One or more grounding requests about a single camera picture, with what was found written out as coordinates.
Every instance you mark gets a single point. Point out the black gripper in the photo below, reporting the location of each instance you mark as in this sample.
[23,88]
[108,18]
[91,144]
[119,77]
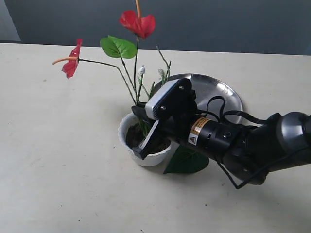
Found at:
[174,127]

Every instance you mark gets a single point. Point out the artificial red anthurium plant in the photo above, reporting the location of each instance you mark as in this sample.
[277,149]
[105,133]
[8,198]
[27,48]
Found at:
[184,160]

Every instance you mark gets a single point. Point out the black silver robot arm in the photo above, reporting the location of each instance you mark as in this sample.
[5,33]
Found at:
[246,152]

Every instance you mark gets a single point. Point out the white scalloped flower pot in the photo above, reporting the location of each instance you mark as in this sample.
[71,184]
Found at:
[148,149]

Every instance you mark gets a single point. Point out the dark soil in pot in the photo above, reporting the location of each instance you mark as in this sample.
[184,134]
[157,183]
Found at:
[135,136]

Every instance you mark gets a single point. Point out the round steel plate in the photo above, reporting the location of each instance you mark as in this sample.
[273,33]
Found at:
[216,101]

